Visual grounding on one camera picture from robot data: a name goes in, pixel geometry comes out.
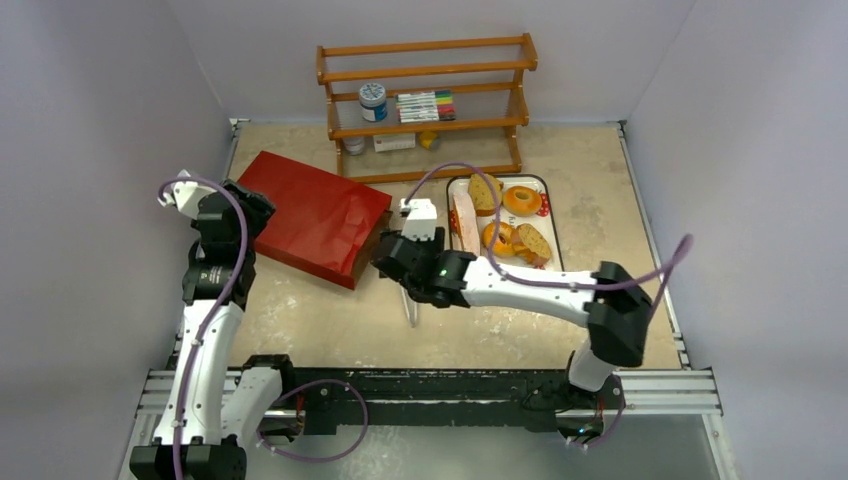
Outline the glazed orange fake pretzel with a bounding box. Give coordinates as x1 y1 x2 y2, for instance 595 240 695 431
481 221 516 258

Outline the yellow fake bread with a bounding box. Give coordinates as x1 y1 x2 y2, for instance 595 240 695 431
467 173 503 216

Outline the red paper bag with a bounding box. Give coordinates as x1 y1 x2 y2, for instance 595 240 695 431
238 151 392 290

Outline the brown seeded bread slice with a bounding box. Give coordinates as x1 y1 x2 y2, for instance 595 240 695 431
511 223 552 267

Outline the orange fake donut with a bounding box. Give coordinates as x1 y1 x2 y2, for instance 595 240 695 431
502 185 543 217

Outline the strawberry print white tray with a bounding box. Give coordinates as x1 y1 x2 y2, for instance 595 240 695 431
446 174 565 271

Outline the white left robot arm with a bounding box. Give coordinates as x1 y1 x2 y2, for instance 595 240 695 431
129 170 298 479

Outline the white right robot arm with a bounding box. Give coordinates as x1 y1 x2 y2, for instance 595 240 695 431
371 231 654 407

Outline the small yellow cube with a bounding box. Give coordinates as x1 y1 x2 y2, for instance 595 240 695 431
418 131 440 151

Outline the small white box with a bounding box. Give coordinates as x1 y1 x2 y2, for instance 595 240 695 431
372 133 416 153

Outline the small white bottle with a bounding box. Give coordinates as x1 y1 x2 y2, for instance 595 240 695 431
342 136 366 155

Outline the pack of coloured markers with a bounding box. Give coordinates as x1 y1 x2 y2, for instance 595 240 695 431
395 90 456 124

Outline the blue label white jar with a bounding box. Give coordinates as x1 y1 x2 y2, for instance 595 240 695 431
358 82 387 123

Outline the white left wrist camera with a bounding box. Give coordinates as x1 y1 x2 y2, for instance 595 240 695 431
157 169 216 220

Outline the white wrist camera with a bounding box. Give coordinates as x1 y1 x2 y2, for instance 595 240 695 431
399 198 438 241
157 169 216 220

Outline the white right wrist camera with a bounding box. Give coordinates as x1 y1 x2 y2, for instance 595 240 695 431
399 198 438 241

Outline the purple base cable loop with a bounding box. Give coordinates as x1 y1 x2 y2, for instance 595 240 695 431
254 378 370 464

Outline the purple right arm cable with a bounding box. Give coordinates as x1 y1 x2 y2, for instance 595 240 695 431
402 162 695 452

